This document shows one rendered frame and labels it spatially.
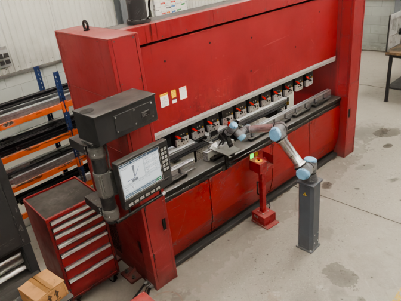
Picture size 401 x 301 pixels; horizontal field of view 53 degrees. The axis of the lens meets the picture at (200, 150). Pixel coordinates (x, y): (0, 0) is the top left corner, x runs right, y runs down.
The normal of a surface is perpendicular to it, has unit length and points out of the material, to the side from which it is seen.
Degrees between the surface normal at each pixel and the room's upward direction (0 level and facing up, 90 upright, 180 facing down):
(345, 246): 0
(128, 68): 90
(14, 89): 90
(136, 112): 90
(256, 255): 0
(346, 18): 90
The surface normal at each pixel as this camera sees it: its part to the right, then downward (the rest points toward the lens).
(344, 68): -0.74, 0.37
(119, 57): 0.67, 0.27
